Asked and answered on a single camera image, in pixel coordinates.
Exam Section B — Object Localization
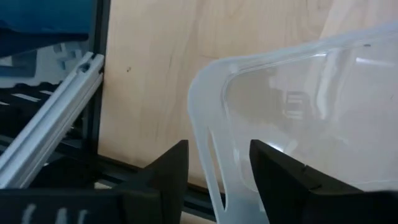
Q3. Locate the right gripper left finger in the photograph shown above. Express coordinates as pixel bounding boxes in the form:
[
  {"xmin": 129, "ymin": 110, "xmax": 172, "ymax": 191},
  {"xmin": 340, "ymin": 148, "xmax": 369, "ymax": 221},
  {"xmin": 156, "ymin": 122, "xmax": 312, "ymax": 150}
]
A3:
[{"xmin": 115, "ymin": 139, "xmax": 190, "ymax": 224}]

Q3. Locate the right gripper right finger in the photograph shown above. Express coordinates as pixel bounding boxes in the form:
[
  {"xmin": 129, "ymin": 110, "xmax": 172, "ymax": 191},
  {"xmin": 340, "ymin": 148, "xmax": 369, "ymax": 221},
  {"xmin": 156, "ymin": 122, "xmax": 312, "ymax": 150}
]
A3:
[{"xmin": 249, "ymin": 139, "xmax": 363, "ymax": 224}]

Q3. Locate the clear plastic basket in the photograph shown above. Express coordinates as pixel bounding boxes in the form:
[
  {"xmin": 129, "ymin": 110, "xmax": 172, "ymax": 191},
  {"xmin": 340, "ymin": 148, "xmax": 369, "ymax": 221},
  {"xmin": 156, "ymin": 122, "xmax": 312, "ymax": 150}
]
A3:
[{"xmin": 186, "ymin": 20, "xmax": 398, "ymax": 224}]

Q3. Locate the silver aluminium extrusion bar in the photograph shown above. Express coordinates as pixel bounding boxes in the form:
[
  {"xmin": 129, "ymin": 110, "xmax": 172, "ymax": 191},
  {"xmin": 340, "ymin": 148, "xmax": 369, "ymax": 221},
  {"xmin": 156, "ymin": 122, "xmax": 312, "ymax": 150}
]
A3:
[{"xmin": 0, "ymin": 52, "xmax": 106, "ymax": 190}]

